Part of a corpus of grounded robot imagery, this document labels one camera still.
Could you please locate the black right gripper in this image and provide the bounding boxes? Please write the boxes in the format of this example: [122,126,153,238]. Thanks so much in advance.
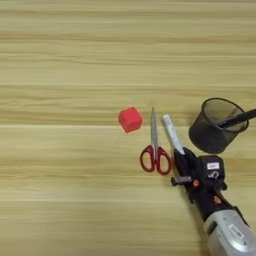
[170,146,236,222]

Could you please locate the white marker with black cap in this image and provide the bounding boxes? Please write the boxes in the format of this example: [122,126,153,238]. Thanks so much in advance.
[161,114,186,156]

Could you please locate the red-handled scissors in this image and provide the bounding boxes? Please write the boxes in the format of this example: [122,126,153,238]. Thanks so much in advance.
[139,106,173,176]

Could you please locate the red cube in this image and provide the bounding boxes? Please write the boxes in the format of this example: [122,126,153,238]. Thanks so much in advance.
[117,106,144,134]

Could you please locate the black mesh pen cup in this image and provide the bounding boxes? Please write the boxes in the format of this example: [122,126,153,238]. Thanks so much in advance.
[187,97,250,155]

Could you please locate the black pen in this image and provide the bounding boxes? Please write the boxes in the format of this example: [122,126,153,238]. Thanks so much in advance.
[216,108,256,130]

